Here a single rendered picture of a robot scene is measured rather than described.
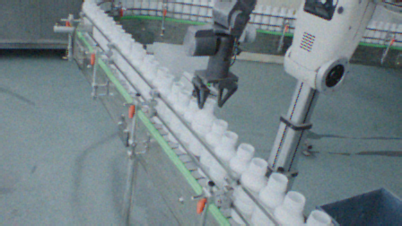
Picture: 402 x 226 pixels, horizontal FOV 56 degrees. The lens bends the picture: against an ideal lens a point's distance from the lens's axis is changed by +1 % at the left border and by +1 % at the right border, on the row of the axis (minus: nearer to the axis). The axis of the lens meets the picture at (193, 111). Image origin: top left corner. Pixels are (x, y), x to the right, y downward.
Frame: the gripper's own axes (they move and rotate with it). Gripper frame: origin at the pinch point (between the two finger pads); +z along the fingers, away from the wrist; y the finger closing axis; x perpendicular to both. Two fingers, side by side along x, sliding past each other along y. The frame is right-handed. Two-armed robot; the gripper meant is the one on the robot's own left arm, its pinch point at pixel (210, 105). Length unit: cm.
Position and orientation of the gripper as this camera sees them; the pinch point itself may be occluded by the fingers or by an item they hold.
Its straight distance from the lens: 100.0
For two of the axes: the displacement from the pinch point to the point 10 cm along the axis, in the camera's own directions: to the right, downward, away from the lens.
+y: 8.6, -0.9, 4.9
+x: -4.7, -4.7, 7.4
